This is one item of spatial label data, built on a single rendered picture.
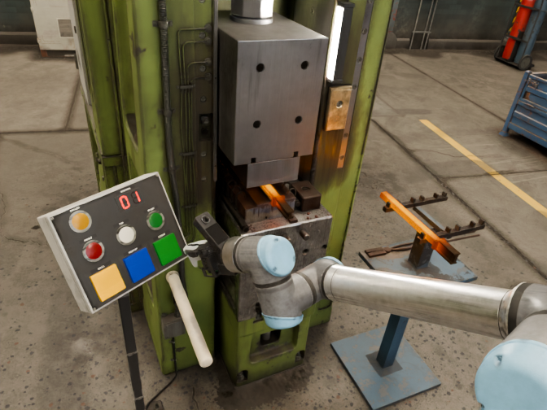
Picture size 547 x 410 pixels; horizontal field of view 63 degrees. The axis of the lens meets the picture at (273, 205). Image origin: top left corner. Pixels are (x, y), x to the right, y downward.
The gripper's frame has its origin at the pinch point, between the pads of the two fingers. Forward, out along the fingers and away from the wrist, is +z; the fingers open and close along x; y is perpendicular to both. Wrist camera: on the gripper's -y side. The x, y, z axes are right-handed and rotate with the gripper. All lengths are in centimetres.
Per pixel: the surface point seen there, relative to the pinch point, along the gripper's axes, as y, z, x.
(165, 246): -0.1, 10.3, -0.6
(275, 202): 4.3, 7.0, 44.7
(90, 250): -8.9, 10.7, -20.7
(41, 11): -224, 489, 220
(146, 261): 0.9, 10.3, -8.0
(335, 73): -32, -14, 73
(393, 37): -61, 279, 702
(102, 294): 2.8, 10.3, -22.8
